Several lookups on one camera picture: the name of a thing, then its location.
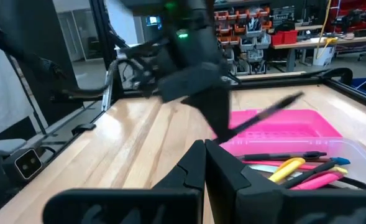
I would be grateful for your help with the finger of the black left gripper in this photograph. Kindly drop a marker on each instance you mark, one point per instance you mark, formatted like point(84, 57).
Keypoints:
point(204, 107)
point(223, 115)

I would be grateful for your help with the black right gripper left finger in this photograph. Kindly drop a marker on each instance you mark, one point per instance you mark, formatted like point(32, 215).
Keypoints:
point(189, 174)

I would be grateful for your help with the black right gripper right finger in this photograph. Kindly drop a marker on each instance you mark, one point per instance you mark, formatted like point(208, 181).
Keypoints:
point(226, 186)

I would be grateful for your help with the black Pilot G-2 pen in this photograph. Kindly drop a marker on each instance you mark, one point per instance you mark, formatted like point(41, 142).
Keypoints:
point(263, 113)

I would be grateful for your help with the black gel pen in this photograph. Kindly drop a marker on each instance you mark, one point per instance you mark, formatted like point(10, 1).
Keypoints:
point(279, 156)

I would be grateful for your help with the yellow highlighter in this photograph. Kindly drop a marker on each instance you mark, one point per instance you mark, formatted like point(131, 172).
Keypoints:
point(286, 170)

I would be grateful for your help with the black marker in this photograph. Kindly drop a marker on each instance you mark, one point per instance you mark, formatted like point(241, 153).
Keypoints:
point(310, 174)

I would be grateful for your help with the pink highlighter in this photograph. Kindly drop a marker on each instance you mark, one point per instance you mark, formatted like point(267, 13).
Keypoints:
point(317, 182)

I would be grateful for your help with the blue pen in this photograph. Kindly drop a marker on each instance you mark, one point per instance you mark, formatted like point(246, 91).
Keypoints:
point(339, 161)

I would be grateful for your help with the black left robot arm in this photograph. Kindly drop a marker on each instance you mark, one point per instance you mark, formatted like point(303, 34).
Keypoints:
point(185, 12)

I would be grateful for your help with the pink plastic box lid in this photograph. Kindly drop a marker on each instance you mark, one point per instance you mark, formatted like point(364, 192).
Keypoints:
point(294, 124)

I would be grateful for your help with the clear plastic supply box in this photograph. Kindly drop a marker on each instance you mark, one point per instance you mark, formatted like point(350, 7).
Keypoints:
point(363, 161)

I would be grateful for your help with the shelf with orange bins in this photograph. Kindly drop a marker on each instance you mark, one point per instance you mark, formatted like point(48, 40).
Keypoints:
point(241, 31)

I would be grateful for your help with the small lit monitor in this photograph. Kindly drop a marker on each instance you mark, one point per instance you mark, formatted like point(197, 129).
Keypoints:
point(153, 20)

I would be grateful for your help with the red storage bins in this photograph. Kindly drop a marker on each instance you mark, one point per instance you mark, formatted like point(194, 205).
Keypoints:
point(285, 37)

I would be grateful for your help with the white bucket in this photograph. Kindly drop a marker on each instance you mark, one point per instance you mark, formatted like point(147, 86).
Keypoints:
point(324, 57)

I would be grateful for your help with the wooden workbench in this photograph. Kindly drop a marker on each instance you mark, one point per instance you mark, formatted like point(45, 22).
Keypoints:
point(350, 40)

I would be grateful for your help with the table-level camera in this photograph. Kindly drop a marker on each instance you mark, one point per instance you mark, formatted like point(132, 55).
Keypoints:
point(27, 163)

